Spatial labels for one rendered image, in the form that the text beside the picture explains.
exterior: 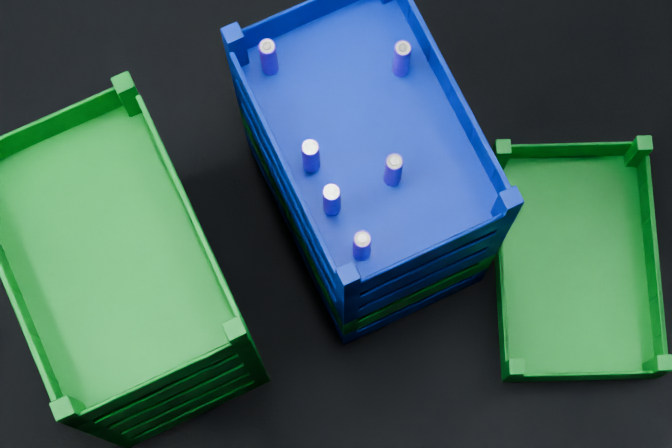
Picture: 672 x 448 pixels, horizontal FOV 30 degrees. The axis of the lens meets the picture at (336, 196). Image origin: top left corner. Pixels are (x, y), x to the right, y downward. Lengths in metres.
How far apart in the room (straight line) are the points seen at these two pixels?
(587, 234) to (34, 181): 0.72
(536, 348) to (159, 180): 0.56
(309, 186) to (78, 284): 0.26
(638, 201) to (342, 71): 0.51
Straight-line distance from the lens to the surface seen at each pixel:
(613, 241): 1.68
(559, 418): 1.63
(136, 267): 1.33
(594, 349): 1.65
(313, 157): 1.28
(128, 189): 1.35
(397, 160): 1.27
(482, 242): 1.37
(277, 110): 1.36
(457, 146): 1.35
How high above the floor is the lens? 1.61
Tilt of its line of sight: 75 degrees down
